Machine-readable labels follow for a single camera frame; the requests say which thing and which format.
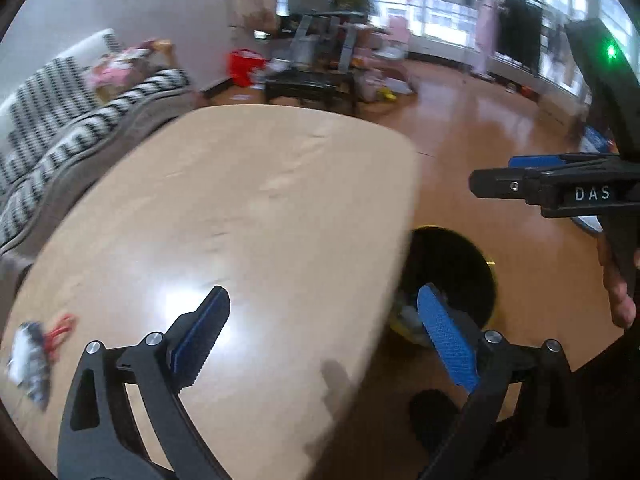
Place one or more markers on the pink cartoon pillow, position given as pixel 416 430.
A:
pixel 120 70

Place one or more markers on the black white striped sofa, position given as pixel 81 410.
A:
pixel 53 123

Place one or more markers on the person's right hand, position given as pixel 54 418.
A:
pixel 623 308

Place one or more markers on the hanging pink clothes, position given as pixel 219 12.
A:
pixel 486 35

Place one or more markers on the red shopping basket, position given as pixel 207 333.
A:
pixel 241 63

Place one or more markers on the silver blue foil wrapper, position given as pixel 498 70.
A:
pixel 29 366

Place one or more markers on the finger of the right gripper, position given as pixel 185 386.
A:
pixel 509 184
pixel 558 160

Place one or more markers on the small red packet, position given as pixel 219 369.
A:
pixel 60 330

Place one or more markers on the hanging black clothes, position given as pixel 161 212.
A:
pixel 519 33

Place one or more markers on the black yellow trash bin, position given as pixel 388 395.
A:
pixel 458 270

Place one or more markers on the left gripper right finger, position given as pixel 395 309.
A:
pixel 518 421

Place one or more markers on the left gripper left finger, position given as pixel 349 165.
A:
pixel 99 438

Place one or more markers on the yellow toy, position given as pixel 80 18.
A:
pixel 384 94

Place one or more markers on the black wooden chair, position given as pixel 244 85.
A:
pixel 319 61

